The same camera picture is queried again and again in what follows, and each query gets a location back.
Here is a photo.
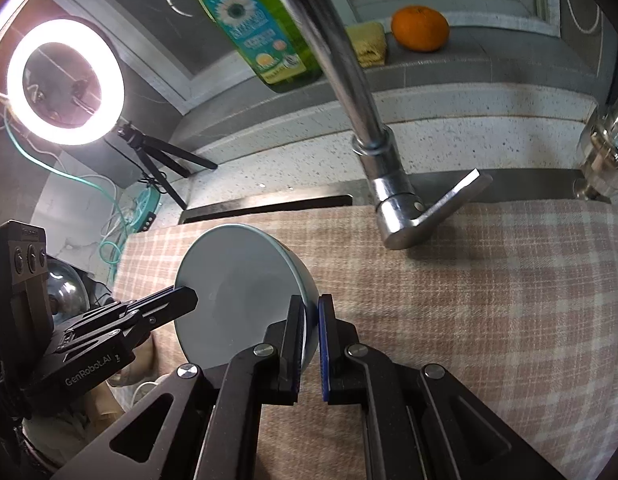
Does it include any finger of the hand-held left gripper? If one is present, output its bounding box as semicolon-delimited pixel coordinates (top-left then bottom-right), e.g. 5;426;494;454
116;286;199;333

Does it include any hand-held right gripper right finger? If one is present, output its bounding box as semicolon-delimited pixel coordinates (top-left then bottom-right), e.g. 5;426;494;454
316;294;570;480

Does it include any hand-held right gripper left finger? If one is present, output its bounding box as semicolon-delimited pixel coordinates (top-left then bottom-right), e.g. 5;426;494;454
52;294;307;480

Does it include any light blue ceramic bowl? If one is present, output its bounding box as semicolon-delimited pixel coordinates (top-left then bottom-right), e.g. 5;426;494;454
174;224;321;373

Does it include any person's left hand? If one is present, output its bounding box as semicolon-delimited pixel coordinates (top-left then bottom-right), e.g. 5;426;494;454
84;340;157;418

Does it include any steel pot lid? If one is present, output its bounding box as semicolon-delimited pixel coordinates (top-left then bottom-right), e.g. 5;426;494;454
46;260;97;321

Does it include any teal power strip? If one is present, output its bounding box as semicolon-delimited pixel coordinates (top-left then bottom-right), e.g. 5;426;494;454
132;182;162;233

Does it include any plaid table cloth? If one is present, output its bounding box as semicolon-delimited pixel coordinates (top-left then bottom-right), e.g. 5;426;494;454
112;199;618;480

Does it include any chrome kitchen faucet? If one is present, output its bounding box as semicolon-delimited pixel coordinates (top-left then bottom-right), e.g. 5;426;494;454
259;0;494;251

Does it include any green dish soap bottle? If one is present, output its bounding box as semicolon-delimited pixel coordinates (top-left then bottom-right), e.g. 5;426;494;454
191;0;324;93

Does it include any yellow sponge cloth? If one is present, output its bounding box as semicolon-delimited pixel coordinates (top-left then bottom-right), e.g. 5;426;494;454
345;21;388;68

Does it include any orange fruit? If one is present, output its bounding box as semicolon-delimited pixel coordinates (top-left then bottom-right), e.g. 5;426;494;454
391;5;450;52

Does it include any small chrome tap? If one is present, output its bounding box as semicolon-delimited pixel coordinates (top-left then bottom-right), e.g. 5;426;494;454
573;85;618;202

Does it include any black ring light cable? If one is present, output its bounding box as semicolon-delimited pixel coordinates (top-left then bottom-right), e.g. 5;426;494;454
139;170;165;196

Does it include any teal cable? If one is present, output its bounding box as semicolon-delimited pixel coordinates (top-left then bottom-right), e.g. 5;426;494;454
4;110;162;266

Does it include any white ring light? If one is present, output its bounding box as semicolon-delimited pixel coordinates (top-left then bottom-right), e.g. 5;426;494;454
6;19;125;146

